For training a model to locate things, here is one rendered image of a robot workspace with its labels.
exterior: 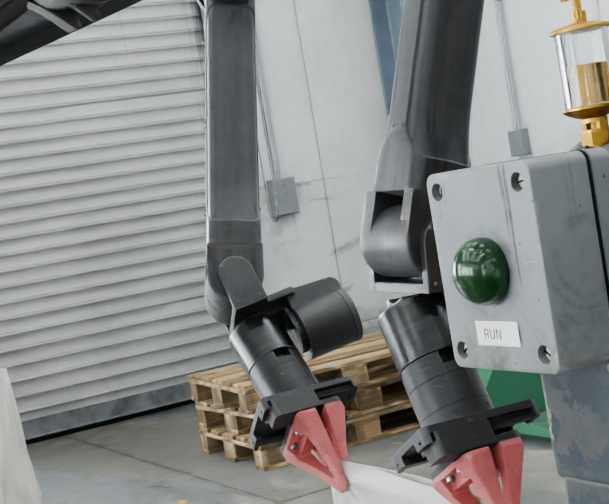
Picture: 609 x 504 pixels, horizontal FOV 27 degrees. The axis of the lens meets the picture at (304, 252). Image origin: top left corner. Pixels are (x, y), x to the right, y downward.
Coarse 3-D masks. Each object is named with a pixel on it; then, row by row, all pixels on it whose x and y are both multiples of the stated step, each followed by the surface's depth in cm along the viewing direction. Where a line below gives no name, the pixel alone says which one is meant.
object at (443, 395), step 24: (432, 360) 95; (408, 384) 96; (432, 384) 94; (456, 384) 94; (480, 384) 95; (432, 408) 94; (456, 408) 93; (480, 408) 93; (504, 408) 93; (528, 408) 95; (432, 432) 91; (408, 456) 95
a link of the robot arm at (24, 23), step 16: (112, 0) 141; (128, 0) 143; (80, 16) 140; (0, 32) 136; (16, 32) 137; (32, 32) 138; (48, 32) 139; (64, 32) 141; (0, 48) 137; (16, 48) 138; (32, 48) 140; (0, 64) 139
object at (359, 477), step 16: (352, 464) 114; (352, 480) 114; (368, 480) 111; (384, 480) 108; (400, 480) 105; (416, 480) 106; (336, 496) 117; (352, 496) 115; (368, 496) 112; (384, 496) 109; (400, 496) 106; (416, 496) 103; (432, 496) 101
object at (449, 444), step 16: (448, 432) 91; (464, 432) 91; (480, 432) 92; (512, 432) 92; (432, 448) 90; (448, 448) 90; (464, 448) 91; (496, 448) 92; (512, 448) 92; (432, 464) 91; (496, 464) 93; (512, 464) 92; (512, 480) 91; (480, 496) 95; (512, 496) 91
